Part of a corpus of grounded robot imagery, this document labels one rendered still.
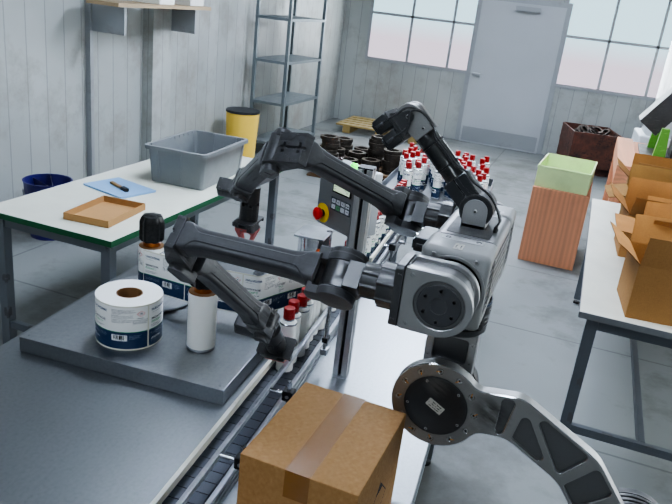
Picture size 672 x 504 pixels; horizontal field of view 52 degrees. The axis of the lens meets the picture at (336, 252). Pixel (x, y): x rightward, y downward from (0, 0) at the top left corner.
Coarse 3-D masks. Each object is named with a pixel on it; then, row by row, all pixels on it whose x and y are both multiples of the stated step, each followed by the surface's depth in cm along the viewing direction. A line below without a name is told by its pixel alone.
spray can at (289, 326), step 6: (288, 306) 201; (288, 312) 199; (294, 312) 200; (282, 318) 201; (288, 318) 199; (294, 318) 201; (282, 324) 200; (288, 324) 199; (294, 324) 200; (282, 330) 200; (288, 330) 200; (294, 330) 201; (288, 336) 200; (294, 336) 202; (294, 348) 204; (276, 366) 205; (288, 372) 205
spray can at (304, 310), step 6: (300, 294) 209; (300, 300) 208; (306, 300) 209; (300, 306) 209; (306, 306) 210; (300, 312) 208; (306, 312) 209; (306, 318) 210; (300, 324) 210; (306, 324) 211; (300, 330) 211; (306, 330) 212; (300, 336) 211; (300, 354) 214
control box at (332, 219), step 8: (344, 160) 210; (376, 176) 198; (320, 184) 207; (328, 184) 204; (320, 192) 208; (328, 192) 205; (320, 200) 208; (328, 200) 205; (344, 200) 200; (352, 200) 197; (328, 208) 206; (352, 208) 197; (376, 208) 203; (328, 216) 206; (336, 216) 203; (344, 216) 200; (376, 216) 204; (328, 224) 207; (336, 224) 204; (344, 224) 201; (344, 232) 202; (368, 232) 204
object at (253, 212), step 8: (240, 208) 206; (248, 208) 204; (256, 208) 205; (240, 216) 206; (248, 216) 205; (256, 216) 206; (232, 224) 205; (240, 224) 204; (248, 224) 204; (256, 224) 206
